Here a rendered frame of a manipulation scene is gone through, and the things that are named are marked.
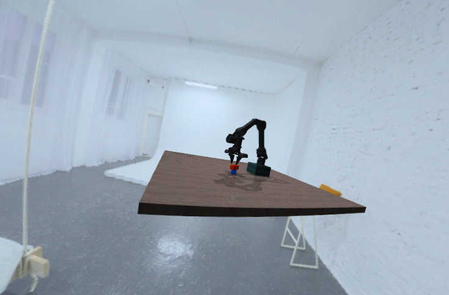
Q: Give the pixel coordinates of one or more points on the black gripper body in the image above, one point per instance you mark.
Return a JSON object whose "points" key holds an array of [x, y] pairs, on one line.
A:
{"points": [[239, 153]]}

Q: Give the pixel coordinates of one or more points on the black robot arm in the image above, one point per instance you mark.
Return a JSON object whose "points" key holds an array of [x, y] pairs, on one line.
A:
{"points": [[237, 137]]}

